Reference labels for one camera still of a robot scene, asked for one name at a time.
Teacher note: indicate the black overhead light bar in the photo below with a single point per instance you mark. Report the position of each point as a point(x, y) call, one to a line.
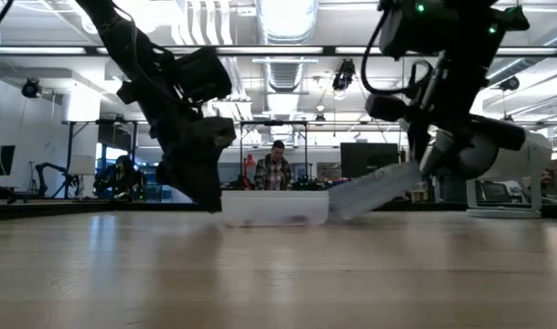
point(90, 50)

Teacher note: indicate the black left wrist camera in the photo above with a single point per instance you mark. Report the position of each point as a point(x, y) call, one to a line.
point(202, 75)

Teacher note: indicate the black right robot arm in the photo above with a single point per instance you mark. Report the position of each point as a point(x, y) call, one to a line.
point(479, 27)

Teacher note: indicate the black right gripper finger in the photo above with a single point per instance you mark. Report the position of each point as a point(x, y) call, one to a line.
point(418, 141)
point(438, 153)

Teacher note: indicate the clear plastic box lid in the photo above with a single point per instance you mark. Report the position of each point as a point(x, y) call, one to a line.
point(374, 192)

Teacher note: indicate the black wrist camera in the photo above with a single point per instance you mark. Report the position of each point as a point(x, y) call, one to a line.
point(417, 29)
point(202, 75)

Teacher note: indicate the black aluminium table frame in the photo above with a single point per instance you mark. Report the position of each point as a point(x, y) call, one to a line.
point(77, 210)

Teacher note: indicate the black ceiling spotlight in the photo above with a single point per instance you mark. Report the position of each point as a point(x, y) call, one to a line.
point(344, 75)
point(32, 88)
point(509, 84)

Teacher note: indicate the grey laptop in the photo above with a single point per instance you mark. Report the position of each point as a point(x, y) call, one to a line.
point(496, 192)

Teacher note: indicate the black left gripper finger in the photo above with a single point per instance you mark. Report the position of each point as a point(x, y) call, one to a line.
point(166, 176)
point(198, 183)

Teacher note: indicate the black background robot arm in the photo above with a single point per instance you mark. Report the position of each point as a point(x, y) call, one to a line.
point(54, 176)

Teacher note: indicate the person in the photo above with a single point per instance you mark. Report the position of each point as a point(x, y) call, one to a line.
point(120, 180)
point(273, 171)

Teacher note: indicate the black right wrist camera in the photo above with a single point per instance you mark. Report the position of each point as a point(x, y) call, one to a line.
point(417, 29)

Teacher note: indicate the clear plastic supply box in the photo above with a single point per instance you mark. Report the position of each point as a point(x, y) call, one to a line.
point(273, 205)

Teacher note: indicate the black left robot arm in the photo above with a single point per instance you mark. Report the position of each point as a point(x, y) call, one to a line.
point(122, 41)

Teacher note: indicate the black monitor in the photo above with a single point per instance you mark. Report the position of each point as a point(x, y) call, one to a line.
point(369, 160)

